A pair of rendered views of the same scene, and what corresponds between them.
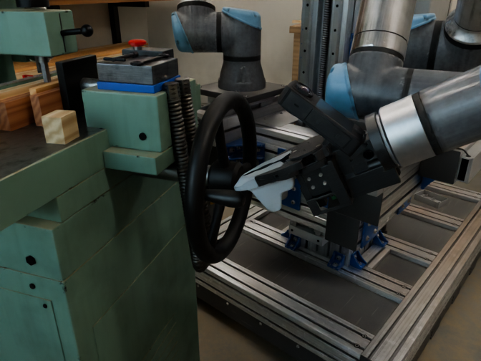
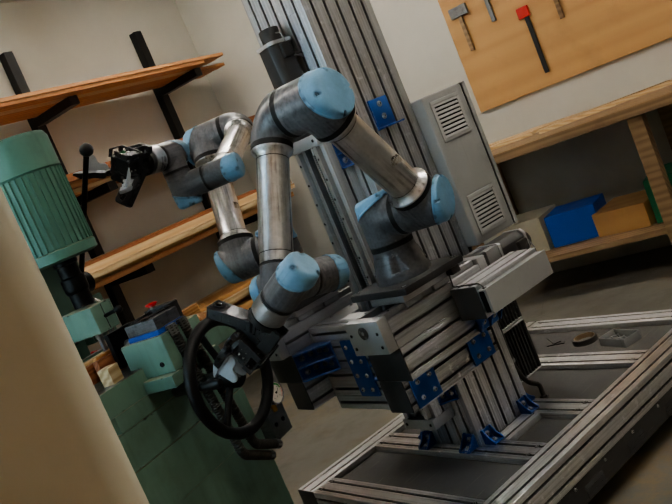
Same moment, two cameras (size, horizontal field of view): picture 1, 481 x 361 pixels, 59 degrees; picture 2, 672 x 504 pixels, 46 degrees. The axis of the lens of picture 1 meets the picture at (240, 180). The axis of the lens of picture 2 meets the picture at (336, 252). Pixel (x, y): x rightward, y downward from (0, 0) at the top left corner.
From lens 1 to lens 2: 1.24 m
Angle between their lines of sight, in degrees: 21
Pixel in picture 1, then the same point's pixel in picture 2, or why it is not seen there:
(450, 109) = (270, 292)
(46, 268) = not seen: hidden behind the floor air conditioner
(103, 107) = (135, 354)
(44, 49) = (96, 330)
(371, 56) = (263, 267)
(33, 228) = not seen: hidden behind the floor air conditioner
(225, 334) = not seen: outside the picture
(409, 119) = (258, 303)
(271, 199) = (230, 374)
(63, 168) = (115, 398)
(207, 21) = (244, 249)
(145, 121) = (160, 354)
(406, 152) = (265, 320)
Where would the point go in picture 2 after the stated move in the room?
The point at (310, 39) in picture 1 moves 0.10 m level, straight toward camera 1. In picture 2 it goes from (333, 232) to (322, 240)
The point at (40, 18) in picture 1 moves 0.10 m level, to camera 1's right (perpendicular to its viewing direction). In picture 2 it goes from (88, 312) to (124, 298)
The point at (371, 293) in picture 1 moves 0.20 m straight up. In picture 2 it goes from (503, 464) to (477, 400)
